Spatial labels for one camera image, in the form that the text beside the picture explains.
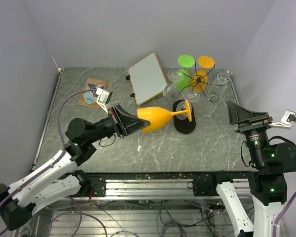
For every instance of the clear wine glass front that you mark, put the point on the clear wine glass front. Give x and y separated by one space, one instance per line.
191 95

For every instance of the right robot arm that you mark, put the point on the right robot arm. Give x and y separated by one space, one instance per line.
267 184

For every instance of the small whiteboard yellow frame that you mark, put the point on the small whiteboard yellow frame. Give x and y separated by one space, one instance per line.
147 79

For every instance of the clear ribbed glass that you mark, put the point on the clear ribbed glass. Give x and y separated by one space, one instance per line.
219 85

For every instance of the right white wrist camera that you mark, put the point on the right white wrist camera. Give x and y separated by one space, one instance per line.
286 121

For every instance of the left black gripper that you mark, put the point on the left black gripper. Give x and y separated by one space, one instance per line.
133 123

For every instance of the aluminium rail frame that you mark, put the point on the aluminium rail frame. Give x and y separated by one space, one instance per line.
119 190

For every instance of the orange plastic wine glass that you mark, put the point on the orange plastic wine glass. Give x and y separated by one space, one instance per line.
158 116

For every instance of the clear wine glass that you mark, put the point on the clear wine glass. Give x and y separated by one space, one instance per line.
170 92
191 95

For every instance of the green plastic wine glass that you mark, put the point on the green plastic wine glass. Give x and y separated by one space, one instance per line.
185 61

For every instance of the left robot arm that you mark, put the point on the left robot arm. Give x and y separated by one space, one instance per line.
60 176

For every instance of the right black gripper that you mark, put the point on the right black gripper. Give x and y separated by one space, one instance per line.
238 114

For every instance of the black oval rack base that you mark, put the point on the black oval rack base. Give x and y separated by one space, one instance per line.
183 125

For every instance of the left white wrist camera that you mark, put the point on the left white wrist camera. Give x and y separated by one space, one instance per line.
103 98

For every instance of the copper wire glass rack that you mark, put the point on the copper wire glass rack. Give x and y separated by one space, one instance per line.
206 92

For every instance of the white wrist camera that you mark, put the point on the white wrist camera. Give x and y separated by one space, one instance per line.
286 121
103 98

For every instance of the clear wine glass left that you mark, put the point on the clear wine glass left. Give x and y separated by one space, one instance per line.
170 92

